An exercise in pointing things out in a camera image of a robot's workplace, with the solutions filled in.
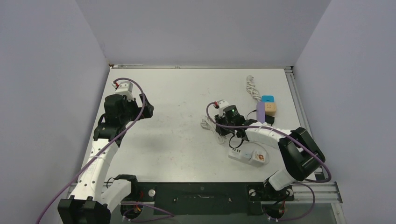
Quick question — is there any braided white cord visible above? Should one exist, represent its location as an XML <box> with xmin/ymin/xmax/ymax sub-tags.
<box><xmin>246</xmin><ymin>76</ymin><xmax>262</xmax><ymax>103</ymax></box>

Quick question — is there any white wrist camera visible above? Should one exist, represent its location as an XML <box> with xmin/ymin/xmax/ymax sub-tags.
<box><xmin>115</xmin><ymin>81</ymin><xmax>135</xmax><ymax>102</ymax></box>
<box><xmin>214</xmin><ymin>99</ymin><xmax>229</xmax><ymax>110</ymax></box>

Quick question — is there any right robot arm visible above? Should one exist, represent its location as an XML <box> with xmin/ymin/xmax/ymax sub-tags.
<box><xmin>209</xmin><ymin>102</ymin><xmax>325</xmax><ymax>200</ymax></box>

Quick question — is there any aluminium frame rail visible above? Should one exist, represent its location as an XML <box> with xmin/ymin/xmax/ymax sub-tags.
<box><xmin>284</xmin><ymin>66</ymin><xmax>342</xmax><ymax>203</ymax></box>

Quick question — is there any black plug with cable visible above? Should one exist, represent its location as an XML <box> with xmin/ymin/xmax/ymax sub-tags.
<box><xmin>247</xmin><ymin>110</ymin><xmax>275</xmax><ymax>126</ymax></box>

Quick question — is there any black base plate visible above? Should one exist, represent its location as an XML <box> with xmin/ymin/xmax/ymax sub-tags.
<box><xmin>124</xmin><ymin>182</ymin><xmax>294</xmax><ymax>216</ymax></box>

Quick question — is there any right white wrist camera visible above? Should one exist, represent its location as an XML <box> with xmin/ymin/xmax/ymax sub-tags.
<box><xmin>214</xmin><ymin>99</ymin><xmax>229</xmax><ymax>110</ymax></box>

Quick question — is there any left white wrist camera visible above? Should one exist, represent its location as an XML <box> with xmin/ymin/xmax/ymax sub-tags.
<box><xmin>115</xmin><ymin>81</ymin><xmax>135</xmax><ymax>102</ymax></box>

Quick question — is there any white power strip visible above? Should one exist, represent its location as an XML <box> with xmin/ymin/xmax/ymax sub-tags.
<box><xmin>228</xmin><ymin>148</ymin><xmax>252</xmax><ymax>164</ymax></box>

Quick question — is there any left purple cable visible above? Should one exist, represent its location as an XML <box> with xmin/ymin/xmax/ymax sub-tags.
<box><xmin>35</xmin><ymin>77</ymin><xmax>147</xmax><ymax>224</ymax></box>

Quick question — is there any purple power strip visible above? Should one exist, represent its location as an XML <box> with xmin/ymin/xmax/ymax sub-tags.
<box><xmin>256</xmin><ymin>101</ymin><xmax>266</xmax><ymax>123</ymax></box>

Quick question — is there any blue plug cube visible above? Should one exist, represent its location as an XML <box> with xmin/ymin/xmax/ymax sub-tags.
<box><xmin>261</xmin><ymin>95</ymin><xmax>275</xmax><ymax>103</ymax></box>

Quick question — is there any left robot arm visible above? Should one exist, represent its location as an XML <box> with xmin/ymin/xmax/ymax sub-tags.
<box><xmin>57</xmin><ymin>93</ymin><xmax>154</xmax><ymax>224</ymax></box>

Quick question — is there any white plug adapter with sticker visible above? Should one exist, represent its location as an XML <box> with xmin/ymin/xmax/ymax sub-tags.
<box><xmin>249</xmin><ymin>150</ymin><xmax>268</xmax><ymax>167</ymax></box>

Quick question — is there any orange plug cube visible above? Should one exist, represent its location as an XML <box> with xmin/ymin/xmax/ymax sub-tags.
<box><xmin>264</xmin><ymin>102</ymin><xmax>277</xmax><ymax>117</ymax></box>

